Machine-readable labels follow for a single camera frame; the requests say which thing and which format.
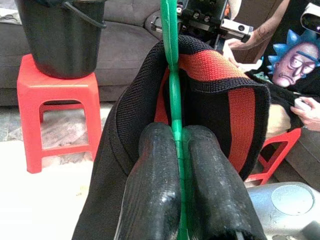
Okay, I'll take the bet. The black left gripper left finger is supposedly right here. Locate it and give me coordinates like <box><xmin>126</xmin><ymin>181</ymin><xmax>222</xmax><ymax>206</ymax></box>
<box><xmin>115</xmin><ymin>122</ymin><xmax>183</xmax><ymax>240</ymax></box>

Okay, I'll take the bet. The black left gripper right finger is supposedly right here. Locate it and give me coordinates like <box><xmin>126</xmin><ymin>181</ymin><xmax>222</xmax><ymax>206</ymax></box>
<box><xmin>183</xmin><ymin>124</ymin><xmax>267</xmax><ymax>240</ymax></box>

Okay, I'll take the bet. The black red striped shirt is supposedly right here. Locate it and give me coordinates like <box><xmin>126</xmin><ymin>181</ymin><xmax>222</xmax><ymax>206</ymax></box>
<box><xmin>71</xmin><ymin>34</ymin><xmax>305</xmax><ymax>240</ymax></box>

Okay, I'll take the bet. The green plastic hanger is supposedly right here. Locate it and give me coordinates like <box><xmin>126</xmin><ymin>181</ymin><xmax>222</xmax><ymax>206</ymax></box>
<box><xmin>159</xmin><ymin>0</ymin><xmax>191</xmax><ymax>240</ymax></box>

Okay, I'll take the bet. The person right hand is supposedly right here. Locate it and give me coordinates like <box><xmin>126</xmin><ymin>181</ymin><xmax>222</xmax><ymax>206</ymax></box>
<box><xmin>223</xmin><ymin>39</ymin><xmax>248</xmax><ymax>70</ymax></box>

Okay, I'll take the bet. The person left hand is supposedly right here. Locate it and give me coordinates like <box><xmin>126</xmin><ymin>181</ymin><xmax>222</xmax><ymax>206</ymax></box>
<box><xmin>290</xmin><ymin>96</ymin><xmax>320</xmax><ymax>133</ymax></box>

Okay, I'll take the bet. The dark grey fabric sofa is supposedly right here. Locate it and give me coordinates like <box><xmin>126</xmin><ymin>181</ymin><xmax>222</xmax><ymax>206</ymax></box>
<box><xmin>0</xmin><ymin>0</ymin><xmax>320</xmax><ymax>192</ymax></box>

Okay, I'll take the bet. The red plastic stool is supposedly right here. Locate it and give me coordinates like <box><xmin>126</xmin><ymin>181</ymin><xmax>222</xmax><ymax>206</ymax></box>
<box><xmin>245</xmin><ymin>127</ymin><xmax>303</xmax><ymax>186</ymax></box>
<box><xmin>16</xmin><ymin>53</ymin><xmax>103</xmax><ymax>175</ymax></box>

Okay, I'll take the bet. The person torso black cartoon shirt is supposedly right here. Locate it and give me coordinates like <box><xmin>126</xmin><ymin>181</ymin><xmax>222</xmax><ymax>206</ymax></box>
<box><xmin>261</xmin><ymin>0</ymin><xmax>320</xmax><ymax>97</ymax></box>

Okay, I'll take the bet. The person bare leg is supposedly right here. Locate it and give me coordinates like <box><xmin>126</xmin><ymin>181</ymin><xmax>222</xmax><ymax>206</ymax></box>
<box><xmin>264</xmin><ymin>103</ymin><xmax>294</xmax><ymax>135</ymax></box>

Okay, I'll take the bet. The white device with lens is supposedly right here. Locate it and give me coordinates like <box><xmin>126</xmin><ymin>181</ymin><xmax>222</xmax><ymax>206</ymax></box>
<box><xmin>300</xmin><ymin>2</ymin><xmax>320</xmax><ymax>33</ymax></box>

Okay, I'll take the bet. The black plastic bucket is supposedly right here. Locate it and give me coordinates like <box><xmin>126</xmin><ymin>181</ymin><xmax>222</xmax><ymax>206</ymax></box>
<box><xmin>14</xmin><ymin>0</ymin><xmax>108</xmax><ymax>80</ymax></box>

